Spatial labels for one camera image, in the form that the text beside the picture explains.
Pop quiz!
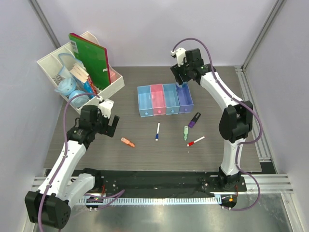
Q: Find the clear blue measuring cup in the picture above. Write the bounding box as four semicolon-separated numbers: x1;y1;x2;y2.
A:
52;53;75;86

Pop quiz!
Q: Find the red whiteboard marker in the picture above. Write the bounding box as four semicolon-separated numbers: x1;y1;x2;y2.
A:
187;136;205;147

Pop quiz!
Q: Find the white slotted cable duct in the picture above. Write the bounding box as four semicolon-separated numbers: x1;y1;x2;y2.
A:
82;197;222;206

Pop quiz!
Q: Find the blue whiteboard marker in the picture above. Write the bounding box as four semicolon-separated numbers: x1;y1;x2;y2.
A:
155;122;160;141

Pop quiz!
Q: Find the white desk organizer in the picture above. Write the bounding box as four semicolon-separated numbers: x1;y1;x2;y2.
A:
37;32;125;113

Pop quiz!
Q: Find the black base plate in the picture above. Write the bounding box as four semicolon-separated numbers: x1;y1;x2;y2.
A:
45;169;247;194

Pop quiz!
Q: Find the pink notebook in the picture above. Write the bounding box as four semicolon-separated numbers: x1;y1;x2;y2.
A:
109;68;117;84

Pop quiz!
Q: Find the wooden clips stack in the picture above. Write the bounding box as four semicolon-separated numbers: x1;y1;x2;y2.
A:
70;62;89;83

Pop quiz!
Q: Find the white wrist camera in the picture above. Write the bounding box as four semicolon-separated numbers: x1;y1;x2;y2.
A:
170;48;186;67
98;99;114;119

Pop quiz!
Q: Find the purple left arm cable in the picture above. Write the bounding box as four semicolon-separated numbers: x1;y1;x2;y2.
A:
38;93;126;232

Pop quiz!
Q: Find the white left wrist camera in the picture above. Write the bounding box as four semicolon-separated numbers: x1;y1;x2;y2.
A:
98;99;114;119

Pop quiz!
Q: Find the orange marker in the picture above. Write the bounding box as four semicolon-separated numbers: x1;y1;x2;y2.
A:
121;137;135;147

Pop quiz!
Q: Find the light green marker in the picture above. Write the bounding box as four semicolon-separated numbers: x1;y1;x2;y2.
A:
183;126;189;141

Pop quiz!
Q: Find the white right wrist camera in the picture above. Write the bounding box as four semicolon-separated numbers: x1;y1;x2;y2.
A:
170;48;186;67

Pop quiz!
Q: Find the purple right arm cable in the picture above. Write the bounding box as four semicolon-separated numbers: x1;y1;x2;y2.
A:
172;38;263;211

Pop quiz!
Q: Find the blue tape dispenser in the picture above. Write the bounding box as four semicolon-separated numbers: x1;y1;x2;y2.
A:
55;78;77;96

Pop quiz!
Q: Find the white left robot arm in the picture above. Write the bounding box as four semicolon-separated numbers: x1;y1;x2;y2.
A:
25;100;119;230

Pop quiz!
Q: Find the green notebook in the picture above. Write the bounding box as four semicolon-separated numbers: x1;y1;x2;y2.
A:
69;33;111;90

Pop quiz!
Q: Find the light blue round case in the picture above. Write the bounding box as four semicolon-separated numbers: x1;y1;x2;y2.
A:
69;90;89;108

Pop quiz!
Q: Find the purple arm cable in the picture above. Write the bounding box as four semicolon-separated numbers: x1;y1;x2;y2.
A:
38;93;126;232
172;38;263;211

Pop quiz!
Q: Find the pastel four-drawer organizer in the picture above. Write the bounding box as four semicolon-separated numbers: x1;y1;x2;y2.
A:
137;84;194;117

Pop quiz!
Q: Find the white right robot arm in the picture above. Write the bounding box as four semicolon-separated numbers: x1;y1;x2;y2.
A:
171;48;253;191

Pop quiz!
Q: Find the purple highlighter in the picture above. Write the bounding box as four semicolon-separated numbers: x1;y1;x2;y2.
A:
188;112;201;128

